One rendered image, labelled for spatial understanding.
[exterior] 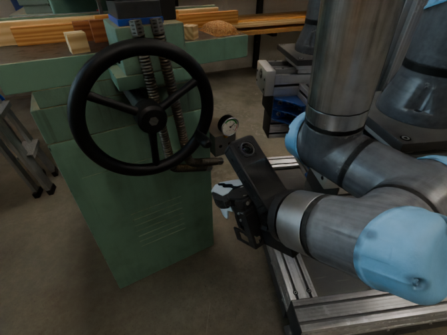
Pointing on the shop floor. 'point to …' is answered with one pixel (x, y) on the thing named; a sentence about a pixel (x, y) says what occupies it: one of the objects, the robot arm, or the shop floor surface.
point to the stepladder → (24, 152)
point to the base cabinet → (140, 201)
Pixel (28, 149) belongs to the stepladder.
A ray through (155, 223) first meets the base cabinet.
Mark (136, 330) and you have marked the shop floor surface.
